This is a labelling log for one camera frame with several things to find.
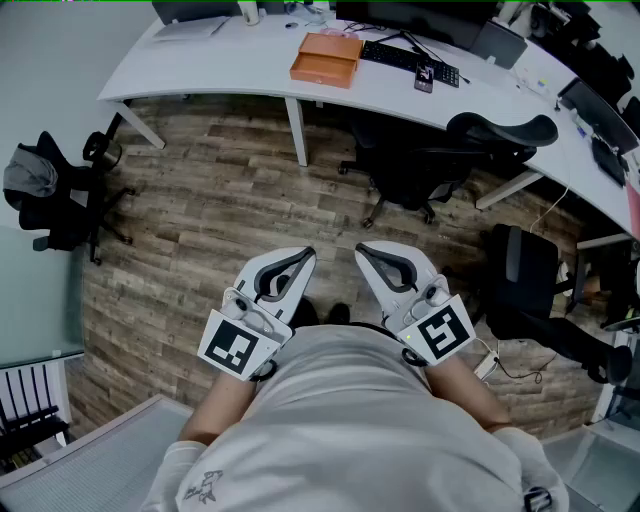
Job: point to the black mesh office chair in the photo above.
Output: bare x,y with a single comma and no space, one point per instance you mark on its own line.
425,170

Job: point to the black slatted rack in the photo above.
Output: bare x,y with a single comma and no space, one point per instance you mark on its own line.
30,425

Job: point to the black smartphone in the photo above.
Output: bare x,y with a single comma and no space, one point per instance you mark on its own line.
424,77

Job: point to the black cylindrical bin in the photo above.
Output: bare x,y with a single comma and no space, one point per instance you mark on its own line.
102,150

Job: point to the white paper cup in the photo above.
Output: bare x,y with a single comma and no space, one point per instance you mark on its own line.
249,12

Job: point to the person's black shoe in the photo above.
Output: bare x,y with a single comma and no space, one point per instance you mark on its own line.
339,314
305,315

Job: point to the grey backed monitor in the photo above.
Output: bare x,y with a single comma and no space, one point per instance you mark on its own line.
200,10

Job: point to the grey garment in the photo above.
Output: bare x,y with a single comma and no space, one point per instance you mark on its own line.
30,175

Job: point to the black tilted screen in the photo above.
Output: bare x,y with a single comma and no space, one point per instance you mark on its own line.
597,115

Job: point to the person's right black shoe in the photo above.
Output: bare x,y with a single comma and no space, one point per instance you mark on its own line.
339,314

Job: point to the white power adapter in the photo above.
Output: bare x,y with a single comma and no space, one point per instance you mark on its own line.
486,365

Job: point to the black keyboard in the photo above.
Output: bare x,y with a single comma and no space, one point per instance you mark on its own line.
400,57

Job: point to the black wide monitor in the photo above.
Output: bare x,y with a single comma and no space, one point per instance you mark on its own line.
410,17

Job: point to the grey monitor base plate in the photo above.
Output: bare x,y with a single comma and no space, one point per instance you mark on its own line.
190,29

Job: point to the small grey monitor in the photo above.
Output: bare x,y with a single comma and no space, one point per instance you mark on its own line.
500,45

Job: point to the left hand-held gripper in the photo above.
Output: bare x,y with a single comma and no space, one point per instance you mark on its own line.
227,345

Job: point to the person's right forearm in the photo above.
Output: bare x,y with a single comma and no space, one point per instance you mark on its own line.
465,395

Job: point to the black padded office chair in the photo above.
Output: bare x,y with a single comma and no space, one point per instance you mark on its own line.
530,280

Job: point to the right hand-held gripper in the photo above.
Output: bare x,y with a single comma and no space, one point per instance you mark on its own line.
445,332

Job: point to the person's left black shoe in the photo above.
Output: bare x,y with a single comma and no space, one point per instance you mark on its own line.
305,315

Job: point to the black office chair with garment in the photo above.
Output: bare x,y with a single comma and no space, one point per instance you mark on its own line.
65,210

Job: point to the black flat box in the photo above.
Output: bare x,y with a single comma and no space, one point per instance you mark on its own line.
610,162

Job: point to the red folder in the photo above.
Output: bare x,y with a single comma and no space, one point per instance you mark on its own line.
634,210

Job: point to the person's left forearm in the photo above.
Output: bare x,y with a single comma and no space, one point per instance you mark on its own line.
220,410

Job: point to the person's white t-shirt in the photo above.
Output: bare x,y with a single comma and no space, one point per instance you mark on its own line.
345,430

